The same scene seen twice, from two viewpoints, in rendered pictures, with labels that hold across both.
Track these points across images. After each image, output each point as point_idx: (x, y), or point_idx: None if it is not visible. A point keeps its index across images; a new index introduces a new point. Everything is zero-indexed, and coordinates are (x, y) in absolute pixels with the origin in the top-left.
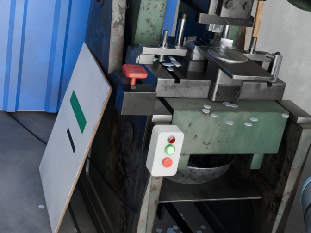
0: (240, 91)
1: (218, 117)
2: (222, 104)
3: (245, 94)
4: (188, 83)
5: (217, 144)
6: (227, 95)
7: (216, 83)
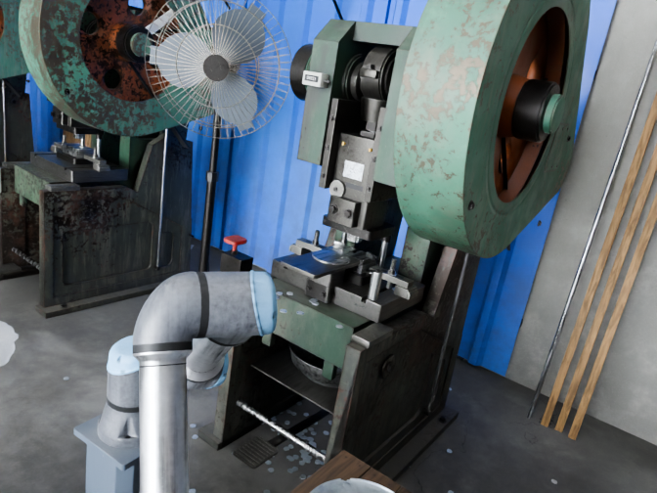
0: (328, 293)
1: (290, 304)
2: (309, 298)
3: (340, 301)
4: (293, 272)
5: (291, 333)
6: (316, 292)
7: (307, 277)
